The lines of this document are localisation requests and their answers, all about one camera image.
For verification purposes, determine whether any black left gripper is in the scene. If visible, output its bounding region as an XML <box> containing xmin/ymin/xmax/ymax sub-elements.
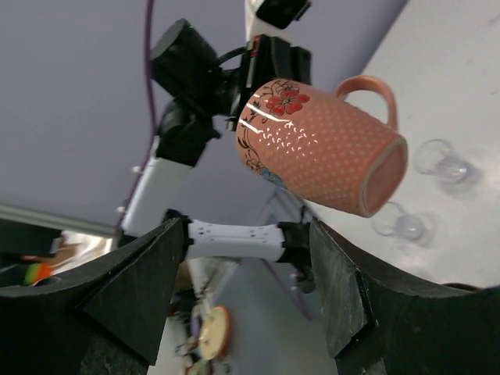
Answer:
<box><xmin>227</xmin><ymin>34</ymin><xmax>312</xmax><ymax>125</ymax></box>

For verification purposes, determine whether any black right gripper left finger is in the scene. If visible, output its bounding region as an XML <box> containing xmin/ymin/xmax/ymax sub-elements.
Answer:
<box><xmin>1</xmin><ymin>219</ymin><xmax>184</xmax><ymax>375</ymax></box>

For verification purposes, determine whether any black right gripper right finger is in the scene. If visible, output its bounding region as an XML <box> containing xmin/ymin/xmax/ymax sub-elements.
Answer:
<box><xmin>309</xmin><ymin>220</ymin><xmax>499</xmax><ymax>374</ymax></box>

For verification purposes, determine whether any pink mug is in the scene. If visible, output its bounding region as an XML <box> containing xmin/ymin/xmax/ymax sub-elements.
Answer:
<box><xmin>236</xmin><ymin>75</ymin><xmax>408</xmax><ymax>217</ymax></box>

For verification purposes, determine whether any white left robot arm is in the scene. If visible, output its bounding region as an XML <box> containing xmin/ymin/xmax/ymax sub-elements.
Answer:
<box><xmin>118</xmin><ymin>19</ymin><xmax>312</xmax><ymax>279</ymax></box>

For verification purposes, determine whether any yellow patterned plate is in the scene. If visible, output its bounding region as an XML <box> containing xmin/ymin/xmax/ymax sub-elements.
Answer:
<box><xmin>444</xmin><ymin>283</ymin><xmax>482</xmax><ymax>292</ymax></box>

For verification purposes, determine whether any clear shot glass front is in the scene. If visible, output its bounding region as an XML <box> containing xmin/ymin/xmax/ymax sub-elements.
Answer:
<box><xmin>371</xmin><ymin>202</ymin><xmax>427</xmax><ymax>241</ymax></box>

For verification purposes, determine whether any clear shot glass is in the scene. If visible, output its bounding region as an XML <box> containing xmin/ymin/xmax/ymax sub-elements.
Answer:
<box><xmin>371</xmin><ymin>202</ymin><xmax>427</xmax><ymax>241</ymax></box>
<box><xmin>412</xmin><ymin>138</ymin><xmax>473</xmax><ymax>186</ymax></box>

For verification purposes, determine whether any round wooden disc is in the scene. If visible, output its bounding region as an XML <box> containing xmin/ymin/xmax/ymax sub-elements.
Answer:
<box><xmin>198</xmin><ymin>305</ymin><xmax>231</xmax><ymax>360</ymax></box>

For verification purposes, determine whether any clear shot glass middle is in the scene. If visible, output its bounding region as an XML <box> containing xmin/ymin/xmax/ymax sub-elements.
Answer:
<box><xmin>412</xmin><ymin>138</ymin><xmax>473</xmax><ymax>186</ymax></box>

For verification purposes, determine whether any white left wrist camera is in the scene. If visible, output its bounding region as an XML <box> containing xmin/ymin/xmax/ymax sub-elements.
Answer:
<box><xmin>244</xmin><ymin>0</ymin><xmax>312</xmax><ymax>42</ymax></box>

